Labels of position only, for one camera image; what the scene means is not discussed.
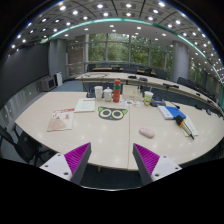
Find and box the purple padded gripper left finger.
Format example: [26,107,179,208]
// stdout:
[41,143,91,185]

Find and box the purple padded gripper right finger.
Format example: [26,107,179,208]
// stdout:
[133,143,181,185]

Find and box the pink computer mouse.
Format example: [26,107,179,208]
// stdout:
[139,128,155,138]

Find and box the red and white booklet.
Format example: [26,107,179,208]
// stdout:
[47,108,74,132]

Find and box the black office chair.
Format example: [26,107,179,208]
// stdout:
[0,125,47,165]

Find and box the blue notebook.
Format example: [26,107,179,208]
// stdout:
[158,106,186,120]

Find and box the white paper document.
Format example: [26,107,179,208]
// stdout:
[75,98,95,112]

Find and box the green and white paper cup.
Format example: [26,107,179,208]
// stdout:
[144,91,153,106]

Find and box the white plastic cup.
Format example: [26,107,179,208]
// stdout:
[94,86,103,101]

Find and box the white lidded mug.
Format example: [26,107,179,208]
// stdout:
[104,87,113,102]

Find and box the grey cabinet with screen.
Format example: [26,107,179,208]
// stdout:
[38,77,56,92]

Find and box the red thermos bottle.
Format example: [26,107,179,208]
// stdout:
[113,79,121,103]

